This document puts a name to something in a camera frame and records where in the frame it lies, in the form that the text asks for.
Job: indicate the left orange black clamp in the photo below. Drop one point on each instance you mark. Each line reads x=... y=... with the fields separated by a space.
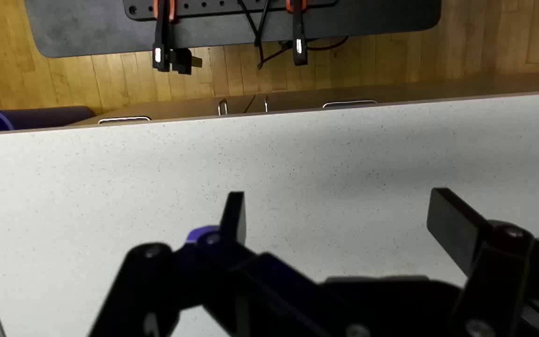
x=165 y=55

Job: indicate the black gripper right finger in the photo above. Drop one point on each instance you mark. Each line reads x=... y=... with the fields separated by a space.
x=500 y=261

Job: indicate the right metal drawer handle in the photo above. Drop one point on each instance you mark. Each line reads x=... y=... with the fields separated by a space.
x=347 y=103

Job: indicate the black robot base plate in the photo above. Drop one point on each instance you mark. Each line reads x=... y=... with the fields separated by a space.
x=145 y=10

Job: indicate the orange black clamp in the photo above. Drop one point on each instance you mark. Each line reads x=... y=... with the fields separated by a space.
x=165 y=55
x=296 y=10

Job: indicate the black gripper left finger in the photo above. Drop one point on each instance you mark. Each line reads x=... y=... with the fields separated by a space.
x=246 y=292

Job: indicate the left metal drawer handle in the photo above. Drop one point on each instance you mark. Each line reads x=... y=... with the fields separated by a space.
x=135 y=118

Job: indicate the right orange black clamp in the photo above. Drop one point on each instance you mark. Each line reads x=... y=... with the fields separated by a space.
x=296 y=10

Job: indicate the metal drawer handle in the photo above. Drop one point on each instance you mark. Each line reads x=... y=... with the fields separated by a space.
x=135 y=118
x=347 y=103

